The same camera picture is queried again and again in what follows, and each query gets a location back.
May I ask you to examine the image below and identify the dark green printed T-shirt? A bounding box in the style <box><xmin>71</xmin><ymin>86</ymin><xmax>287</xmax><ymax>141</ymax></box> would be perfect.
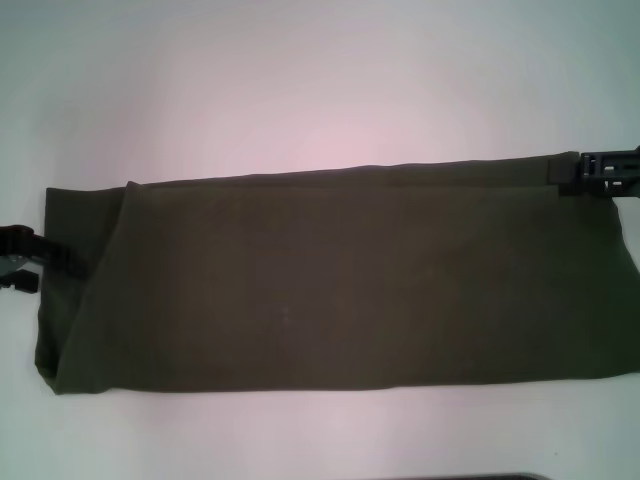
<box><xmin>33</xmin><ymin>149</ymin><xmax>640</xmax><ymax>397</ymax></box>

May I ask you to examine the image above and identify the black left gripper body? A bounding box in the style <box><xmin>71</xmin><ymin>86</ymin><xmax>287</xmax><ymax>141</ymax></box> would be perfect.
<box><xmin>0</xmin><ymin>224</ymin><xmax>47</xmax><ymax>281</ymax></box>

